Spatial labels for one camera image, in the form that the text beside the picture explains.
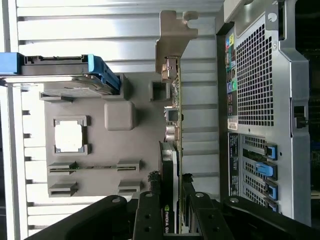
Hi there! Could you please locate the blue expansion slot latch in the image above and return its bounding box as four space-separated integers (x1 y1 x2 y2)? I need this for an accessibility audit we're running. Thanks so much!
264 143 279 161
266 201 280 213
264 182 279 201
254 161 279 181

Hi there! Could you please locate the green RAM stick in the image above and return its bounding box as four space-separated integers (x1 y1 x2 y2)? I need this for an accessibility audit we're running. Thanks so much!
49 163 140 173

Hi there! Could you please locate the grey parts rack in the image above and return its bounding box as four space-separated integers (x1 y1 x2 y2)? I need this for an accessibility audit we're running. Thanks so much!
38 72 175 201

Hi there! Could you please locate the silver CPU chip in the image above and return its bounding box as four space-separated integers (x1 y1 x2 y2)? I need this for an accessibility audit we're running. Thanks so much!
54 121 84 153

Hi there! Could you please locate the open grey PC case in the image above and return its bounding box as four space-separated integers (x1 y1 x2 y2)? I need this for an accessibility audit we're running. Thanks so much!
215 0 320 230

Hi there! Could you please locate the silver hard drive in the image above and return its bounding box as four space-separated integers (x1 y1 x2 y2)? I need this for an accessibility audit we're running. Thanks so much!
0 51 121 96

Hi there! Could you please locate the silver hard disk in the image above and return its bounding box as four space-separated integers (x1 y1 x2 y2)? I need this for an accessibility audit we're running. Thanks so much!
0 55 112 97

